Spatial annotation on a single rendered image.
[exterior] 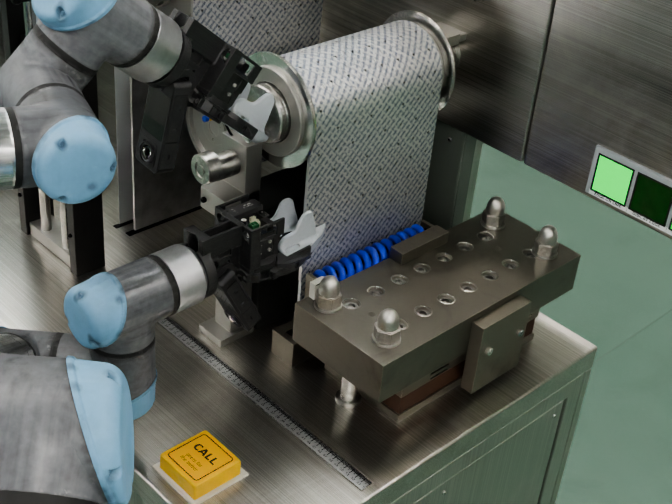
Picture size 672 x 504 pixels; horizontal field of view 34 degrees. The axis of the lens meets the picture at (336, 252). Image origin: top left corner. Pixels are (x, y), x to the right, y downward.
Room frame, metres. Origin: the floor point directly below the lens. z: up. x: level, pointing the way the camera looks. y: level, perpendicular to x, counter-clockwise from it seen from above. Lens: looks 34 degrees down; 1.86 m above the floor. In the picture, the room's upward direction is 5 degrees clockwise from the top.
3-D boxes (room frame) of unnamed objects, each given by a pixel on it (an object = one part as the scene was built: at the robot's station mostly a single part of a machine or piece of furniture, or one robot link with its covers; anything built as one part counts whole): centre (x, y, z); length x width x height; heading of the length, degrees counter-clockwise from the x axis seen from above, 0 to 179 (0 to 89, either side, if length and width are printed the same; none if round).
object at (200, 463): (0.94, 0.14, 0.91); 0.07 x 0.07 x 0.02; 46
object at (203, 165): (1.19, 0.17, 1.18); 0.04 x 0.02 x 0.04; 46
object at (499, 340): (1.16, -0.23, 0.96); 0.10 x 0.03 x 0.11; 136
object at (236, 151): (1.22, 0.15, 1.05); 0.06 x 0.05 x 0.31; 136
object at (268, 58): (1.22, 0.09, 1.25); 0.15 x 0.01 x 0.15; 46
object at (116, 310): (0.98, 0.24, 1.11); 0.11 x 0.08 x 0.09; 136
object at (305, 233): (1.16, 0.04, 1.12); 0.09 x 0.03 x 0.06; 135
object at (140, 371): (0.98, 0.25, 1.01); 0.11 x 0.08 x 0.11; 92
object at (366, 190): (1.27, -0.04, 1.12); 0.23 x 0.01 x 0.18; 136
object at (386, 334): (1.07, -0.07, 1.05); 0.04 x 0.04 x 0.04
